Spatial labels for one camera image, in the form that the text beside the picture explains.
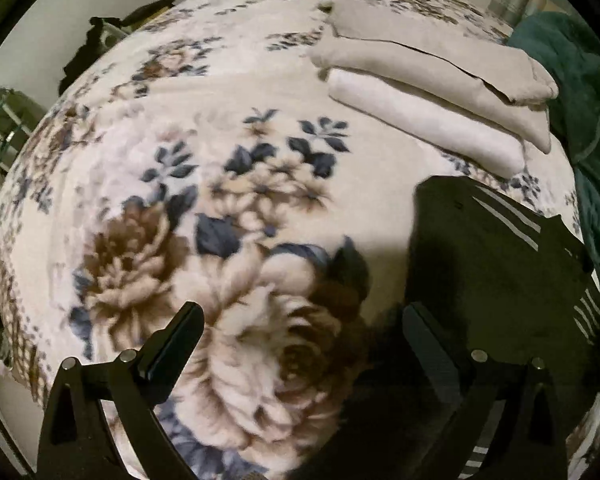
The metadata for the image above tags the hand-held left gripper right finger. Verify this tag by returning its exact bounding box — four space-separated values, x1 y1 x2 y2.
401 302 573 480

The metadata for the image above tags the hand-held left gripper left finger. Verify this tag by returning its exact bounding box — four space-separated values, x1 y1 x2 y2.
36 301 205 480

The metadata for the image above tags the black striped garment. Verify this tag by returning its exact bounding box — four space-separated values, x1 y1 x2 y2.
300 175 600 480

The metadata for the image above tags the dark clothes pile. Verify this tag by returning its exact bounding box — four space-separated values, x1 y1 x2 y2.
60 0 177 92

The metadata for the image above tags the floral printed blanket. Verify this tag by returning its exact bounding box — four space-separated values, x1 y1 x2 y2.
0 0 600 480

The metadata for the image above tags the folded white garment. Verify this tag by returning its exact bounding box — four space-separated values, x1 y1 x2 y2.
327 69 526 179

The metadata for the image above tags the green blanket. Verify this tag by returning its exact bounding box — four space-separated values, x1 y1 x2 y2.
506 11 600 306

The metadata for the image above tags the metal rack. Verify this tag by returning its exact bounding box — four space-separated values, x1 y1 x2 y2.
0 86 46 171

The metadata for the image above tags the folded beige garment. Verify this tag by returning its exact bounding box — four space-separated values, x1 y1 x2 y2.
307 0 560 155

